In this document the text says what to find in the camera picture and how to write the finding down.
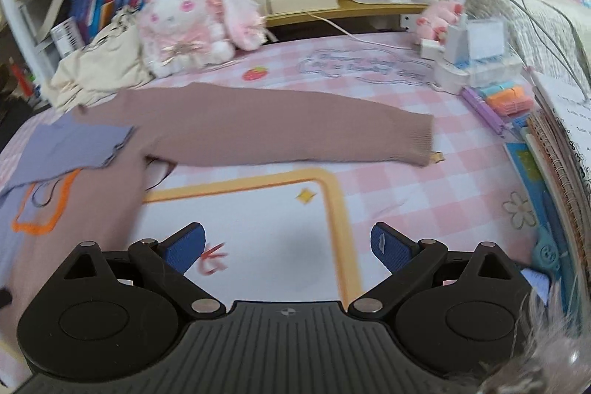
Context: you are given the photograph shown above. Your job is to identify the white and pink bunny plush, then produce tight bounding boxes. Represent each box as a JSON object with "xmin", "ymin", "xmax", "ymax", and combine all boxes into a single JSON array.
[{"xmin": 136, "ymin": 0, "xmax": 269, "ymax": 76}]

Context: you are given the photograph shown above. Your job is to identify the white cardboard box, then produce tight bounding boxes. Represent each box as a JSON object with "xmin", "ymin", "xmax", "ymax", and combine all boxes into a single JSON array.
[{"xmin": 268, "ymin": 0, "xmax": 338, "ymax": 14}]

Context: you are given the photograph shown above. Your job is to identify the white barcode box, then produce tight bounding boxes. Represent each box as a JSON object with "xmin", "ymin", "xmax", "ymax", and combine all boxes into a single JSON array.
[{"xmin": 50, "ymin": 18, "xmax": 86, "ymax": 60}]

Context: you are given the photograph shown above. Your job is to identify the pastel paper note stacks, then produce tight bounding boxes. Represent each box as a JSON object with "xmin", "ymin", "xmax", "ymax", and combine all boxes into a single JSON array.
[{"xmin": 478, "ymin": 82, "xmax": 539, "ymax": 118}]

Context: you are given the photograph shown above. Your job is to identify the teal smiley toy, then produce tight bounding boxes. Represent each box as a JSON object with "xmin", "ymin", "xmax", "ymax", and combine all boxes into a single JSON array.
[{"xmin": 531, "ymin": 228, "xmax": 573, "ymax": 279}]

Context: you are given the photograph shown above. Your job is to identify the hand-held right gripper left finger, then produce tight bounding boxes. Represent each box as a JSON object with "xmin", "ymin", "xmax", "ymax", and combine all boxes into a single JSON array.
[{"xmin": 60, "ymin": 222, "xmax": 226, "ymax": 321}]

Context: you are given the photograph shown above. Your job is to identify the pink checkered printed mat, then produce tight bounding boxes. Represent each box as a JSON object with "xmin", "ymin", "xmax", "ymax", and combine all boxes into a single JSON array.
[{"xmin": 0, "ymin": 27, "xmax": 568, "ymax": 394}]

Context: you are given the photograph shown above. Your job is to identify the white and wood bookshelf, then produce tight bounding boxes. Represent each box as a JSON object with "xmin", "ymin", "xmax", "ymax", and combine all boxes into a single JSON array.
[{"xmin": 0, "ymin": 0, "xmax": 444, "ymax": 109}]

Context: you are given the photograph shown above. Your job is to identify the orange and purple stationery pile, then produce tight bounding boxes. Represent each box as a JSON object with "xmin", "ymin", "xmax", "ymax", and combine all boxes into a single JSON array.
[{"xmin": 462, "ymin": 87, "xmax": 506, "ymax": 136}]

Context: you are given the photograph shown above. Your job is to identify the fluffy pale sleeve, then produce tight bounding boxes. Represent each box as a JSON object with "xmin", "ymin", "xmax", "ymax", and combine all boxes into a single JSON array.
[{"xmin": 475, "ymin": 283, "xmax": 591, "ymax": 394}]

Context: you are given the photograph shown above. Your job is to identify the cream printed cloth bag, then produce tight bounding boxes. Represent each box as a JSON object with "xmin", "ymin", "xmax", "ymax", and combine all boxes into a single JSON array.
[{"xmin": 46, "ymin": 6, "xmax": 155, "ymax": 113}]

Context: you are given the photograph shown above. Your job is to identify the pink pig plush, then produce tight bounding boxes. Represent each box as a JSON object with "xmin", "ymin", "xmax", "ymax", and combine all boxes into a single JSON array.
[{"xmin": 416, "ymin": 0, "xmax": 467, "ymax": 44}]

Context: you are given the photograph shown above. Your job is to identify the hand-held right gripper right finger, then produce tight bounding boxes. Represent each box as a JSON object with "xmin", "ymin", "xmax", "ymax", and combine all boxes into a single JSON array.
[{"xmin": 347, "ymin": 222, "xmax": 518, "ymax": 321}]

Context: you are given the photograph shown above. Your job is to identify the grey quilted blanket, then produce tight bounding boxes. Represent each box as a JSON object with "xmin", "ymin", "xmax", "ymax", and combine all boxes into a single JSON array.
[{"xmin": 466, "ymin": 0, "xmax": 591, "ymax": 85}]

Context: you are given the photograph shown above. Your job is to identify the pink and lavender sweater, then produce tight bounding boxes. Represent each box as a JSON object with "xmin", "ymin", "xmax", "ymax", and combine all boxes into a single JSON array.
[{"xmin": 0, "ymin": 81, "xmax": 435, "ymax": 376}]

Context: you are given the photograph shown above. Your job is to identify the white cable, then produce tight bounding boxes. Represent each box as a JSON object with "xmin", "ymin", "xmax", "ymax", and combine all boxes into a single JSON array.
[{"xmin": 300, "ymin": 8, "xmax": 426, "ymax": 51}]

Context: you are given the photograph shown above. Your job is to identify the white power strip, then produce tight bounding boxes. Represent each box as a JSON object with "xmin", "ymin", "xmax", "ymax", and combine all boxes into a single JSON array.
[{"xmin": 420, "ymin": 18, "xmax": 522, "ymax": 95}]

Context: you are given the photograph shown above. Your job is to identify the stack of spiral notebooks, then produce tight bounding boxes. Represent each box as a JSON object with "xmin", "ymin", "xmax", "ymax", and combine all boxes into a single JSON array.
[{"xmin": 522, "ymin": 71, "xmax": 591, "ymax": 279}]

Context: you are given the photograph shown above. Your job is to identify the blue folder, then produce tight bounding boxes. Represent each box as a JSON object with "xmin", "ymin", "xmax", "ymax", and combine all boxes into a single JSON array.
[{"xmin": 503, "ymin": 140, "xmax": 555, "ymax": 215}]

